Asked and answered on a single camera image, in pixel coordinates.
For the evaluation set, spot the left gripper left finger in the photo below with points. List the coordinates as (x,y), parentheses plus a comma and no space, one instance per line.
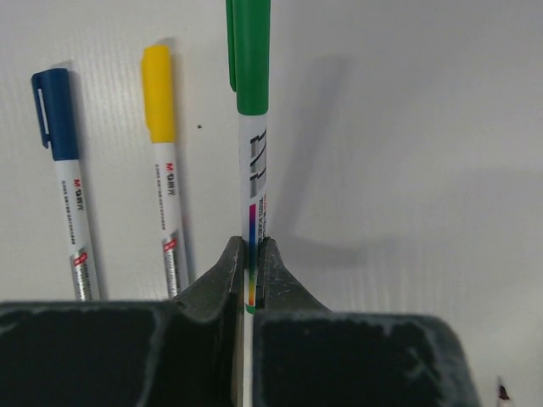
(183,351)

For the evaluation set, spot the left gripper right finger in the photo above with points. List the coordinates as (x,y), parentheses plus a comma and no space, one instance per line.
(304,354)

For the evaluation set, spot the yellow marker pen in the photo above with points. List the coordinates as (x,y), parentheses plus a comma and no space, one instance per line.
(173,247)

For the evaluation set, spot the blue marker pen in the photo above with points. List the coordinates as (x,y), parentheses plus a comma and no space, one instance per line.
(77,229)

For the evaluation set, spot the red marker pen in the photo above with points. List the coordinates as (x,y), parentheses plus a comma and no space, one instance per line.
(502,396)

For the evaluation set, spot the green marker pen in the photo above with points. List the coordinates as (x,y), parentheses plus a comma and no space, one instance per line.
(252,164)

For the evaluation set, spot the yellow pen cap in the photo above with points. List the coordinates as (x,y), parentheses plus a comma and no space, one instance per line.
(158,93)

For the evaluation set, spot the blue pen cap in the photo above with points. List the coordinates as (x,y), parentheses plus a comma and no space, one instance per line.
(55,113)

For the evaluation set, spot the green pen cap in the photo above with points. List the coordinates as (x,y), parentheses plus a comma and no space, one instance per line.
(248,49)

